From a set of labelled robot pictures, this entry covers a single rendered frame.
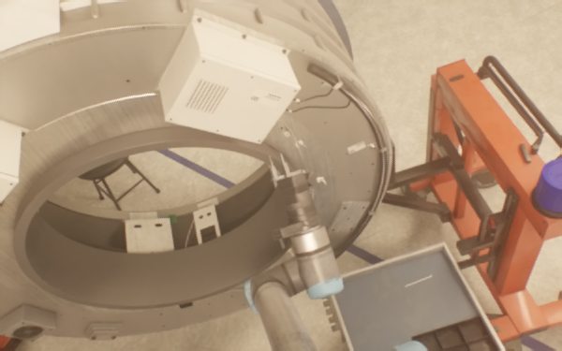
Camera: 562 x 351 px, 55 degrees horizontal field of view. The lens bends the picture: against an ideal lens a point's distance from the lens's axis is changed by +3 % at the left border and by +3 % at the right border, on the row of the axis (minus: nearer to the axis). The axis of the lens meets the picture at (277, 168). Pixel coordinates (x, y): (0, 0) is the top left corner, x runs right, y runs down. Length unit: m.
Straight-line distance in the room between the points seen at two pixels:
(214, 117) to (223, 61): 0.14
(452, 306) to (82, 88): 1.35
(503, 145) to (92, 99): 1.30
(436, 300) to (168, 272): 0.94
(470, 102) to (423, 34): 1.84
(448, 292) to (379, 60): 2.05
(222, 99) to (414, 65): 2.58
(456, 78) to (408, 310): 0.87
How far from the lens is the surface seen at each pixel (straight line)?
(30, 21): 1.21
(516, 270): 2.25
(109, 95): 1.25
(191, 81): 1.09
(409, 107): 3.36
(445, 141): 2.27
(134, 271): 1.99
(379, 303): 1.94
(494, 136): 1.96
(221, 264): 1.97
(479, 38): 3.80
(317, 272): 1.29
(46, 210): 2.12
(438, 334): 1.91
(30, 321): 1.92
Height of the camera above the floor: 2.45
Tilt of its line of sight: 51 degrees down
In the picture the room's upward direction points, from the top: 17 degrees counter-clockwise
